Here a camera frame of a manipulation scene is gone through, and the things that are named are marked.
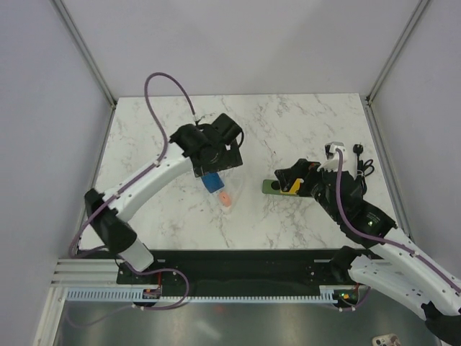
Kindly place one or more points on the white power strip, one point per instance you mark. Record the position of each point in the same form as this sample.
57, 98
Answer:
234, 187

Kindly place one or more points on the blue cube adapter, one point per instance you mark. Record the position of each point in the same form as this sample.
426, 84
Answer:
212, 182

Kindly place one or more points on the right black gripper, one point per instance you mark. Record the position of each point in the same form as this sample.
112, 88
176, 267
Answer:
287, 176

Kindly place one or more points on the left aluminium frame post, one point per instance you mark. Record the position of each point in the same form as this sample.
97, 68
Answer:
83, 49

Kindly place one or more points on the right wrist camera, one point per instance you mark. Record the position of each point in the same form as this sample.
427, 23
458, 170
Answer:
336, 156

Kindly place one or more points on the white cable duct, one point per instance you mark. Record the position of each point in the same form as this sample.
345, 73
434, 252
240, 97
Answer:
141, 295

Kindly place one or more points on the right aluminium frame post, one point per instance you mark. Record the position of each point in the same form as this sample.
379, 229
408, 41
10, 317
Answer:
400, 44

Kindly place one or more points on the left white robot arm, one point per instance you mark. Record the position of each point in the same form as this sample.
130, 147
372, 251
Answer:
109, 212

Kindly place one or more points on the aluminium frame post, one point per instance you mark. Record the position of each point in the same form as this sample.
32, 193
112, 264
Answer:
83, 49
400, 44

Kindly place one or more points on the pink charger plug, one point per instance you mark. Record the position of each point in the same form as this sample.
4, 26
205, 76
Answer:
225, 199

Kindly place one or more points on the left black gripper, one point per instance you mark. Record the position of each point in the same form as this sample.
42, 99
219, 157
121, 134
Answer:
230, 158

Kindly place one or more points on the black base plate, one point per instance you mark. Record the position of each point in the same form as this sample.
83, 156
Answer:
273, 272

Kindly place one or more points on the green power strip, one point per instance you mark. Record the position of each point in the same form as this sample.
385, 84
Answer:
272, 187

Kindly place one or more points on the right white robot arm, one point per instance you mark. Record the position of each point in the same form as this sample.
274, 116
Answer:
340, 195

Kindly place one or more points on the yellow cube adapter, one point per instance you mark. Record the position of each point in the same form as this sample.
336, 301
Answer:
295, 187

